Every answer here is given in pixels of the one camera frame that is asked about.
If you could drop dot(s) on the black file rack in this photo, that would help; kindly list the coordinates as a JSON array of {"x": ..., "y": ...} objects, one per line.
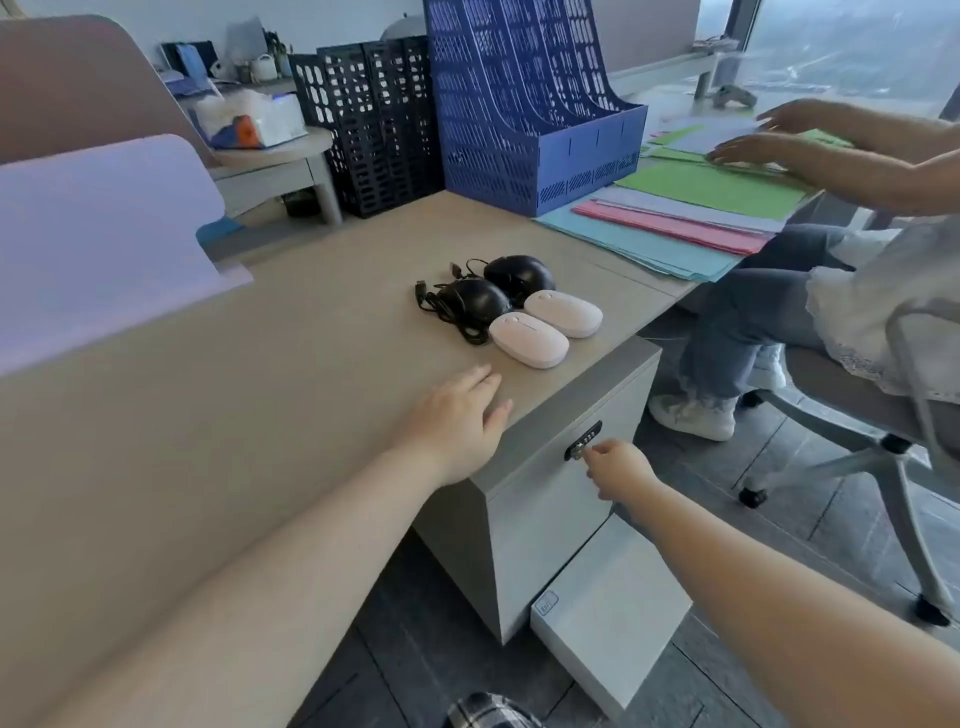
[{"x": 375, "y": 127}]

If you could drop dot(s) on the black combination lock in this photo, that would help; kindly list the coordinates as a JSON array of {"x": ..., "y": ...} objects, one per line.
[{"x": 579, "y": 442}]

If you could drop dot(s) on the person's left thumb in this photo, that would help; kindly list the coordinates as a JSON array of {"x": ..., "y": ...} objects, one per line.
[{"x": 499, "y": 422}]

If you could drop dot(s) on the plaid clothing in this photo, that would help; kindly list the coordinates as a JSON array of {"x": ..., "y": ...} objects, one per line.
[{"x": 491, "y": 712}]

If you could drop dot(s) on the light blue paper sheets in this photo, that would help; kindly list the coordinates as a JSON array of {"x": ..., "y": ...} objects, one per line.
[{"x": 637, "y": 251}]

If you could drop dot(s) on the pile of coloured papers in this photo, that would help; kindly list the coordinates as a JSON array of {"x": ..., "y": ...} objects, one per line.
[{"x": 690, "y": 139}]

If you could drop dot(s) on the person's right fingers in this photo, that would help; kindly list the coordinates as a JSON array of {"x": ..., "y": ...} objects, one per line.
[{"x": 598, "y": 465}]

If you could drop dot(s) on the green paper sheet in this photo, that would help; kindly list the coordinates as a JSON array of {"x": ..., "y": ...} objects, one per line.
[{"x": 712, "y": 187}]

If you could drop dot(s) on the white drawer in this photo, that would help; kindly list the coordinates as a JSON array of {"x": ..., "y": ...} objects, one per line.
[{"x": 607, "y": 622}]

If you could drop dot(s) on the pink paper sheets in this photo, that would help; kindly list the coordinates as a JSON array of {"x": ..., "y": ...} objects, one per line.
[{"x": 675, "y": 226}]

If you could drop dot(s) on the person's right forearm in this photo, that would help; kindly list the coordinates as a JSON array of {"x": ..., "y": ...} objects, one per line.
[{"x": 757, "y": 607}]

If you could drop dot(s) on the grey office chair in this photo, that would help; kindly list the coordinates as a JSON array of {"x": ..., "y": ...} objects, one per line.
[{"x": 862, "y": 420}]

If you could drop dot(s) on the brown desk partition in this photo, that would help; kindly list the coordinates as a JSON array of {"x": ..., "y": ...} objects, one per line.
[{"x": 90, "y": 82}]

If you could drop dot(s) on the white computer mouse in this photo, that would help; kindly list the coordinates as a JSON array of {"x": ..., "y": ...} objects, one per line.
[
  {"x": 564, "y": 312},
  {"x": 529, "y": 339}
]

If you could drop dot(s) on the grey drawer cabinet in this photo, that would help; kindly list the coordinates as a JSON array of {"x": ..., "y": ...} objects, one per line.
[{"x": 525, "y": 525}]

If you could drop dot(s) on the lilac desk partition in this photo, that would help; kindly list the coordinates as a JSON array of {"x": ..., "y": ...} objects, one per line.
[{"x": 97, "y": 240}]

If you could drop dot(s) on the person's left hand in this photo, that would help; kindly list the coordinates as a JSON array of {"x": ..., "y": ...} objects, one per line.
[{"x": 450, "y": 427}]

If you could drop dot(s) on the clear tissue pack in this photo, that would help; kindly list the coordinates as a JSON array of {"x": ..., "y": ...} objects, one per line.
[{"x": 251, "y": 120}]

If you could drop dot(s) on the white mug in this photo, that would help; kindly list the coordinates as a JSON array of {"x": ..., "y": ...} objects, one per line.
[{"x": 263, "y": 69}]

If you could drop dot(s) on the round beige side table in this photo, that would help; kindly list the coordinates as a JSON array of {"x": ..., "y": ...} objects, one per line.
[{"x": 277, "y": 169}]

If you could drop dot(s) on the lilac paper sheet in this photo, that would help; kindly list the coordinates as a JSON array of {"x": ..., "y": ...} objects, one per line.
[{"x": 720, "y": 217}]

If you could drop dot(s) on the person's right hand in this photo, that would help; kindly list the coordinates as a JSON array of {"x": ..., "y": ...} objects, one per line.
[{"x": 624, "y": 471}]

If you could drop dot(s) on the black computer mouse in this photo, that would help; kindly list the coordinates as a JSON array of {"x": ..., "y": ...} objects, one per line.
[
  {"x": 474, "y": 298},
  {"x": 519, "y": 272}
]

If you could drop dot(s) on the blue file rack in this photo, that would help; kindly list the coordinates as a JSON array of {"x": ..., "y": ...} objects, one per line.
[{"x": 517, "y": 112}]

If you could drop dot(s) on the person's left forearm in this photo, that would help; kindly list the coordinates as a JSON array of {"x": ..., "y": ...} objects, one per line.
[{"x": 247, "y": 585}]

